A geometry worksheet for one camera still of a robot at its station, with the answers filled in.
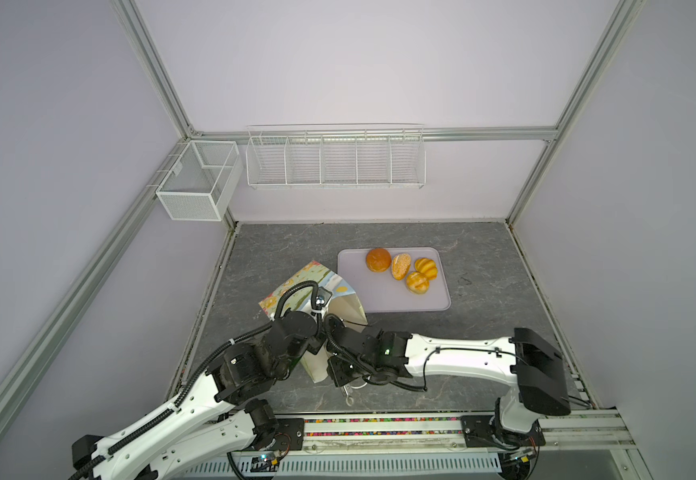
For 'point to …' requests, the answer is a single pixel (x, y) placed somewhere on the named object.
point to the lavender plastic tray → (382, 291)
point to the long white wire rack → (336, 156)
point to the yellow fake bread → (426, 267)
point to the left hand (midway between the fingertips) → (318, 313)
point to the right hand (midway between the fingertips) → (328, 374)
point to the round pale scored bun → (417, 283)
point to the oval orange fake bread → (400, 264)
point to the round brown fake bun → (378, 260)
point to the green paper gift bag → (333, 294)
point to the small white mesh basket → (201, 183)
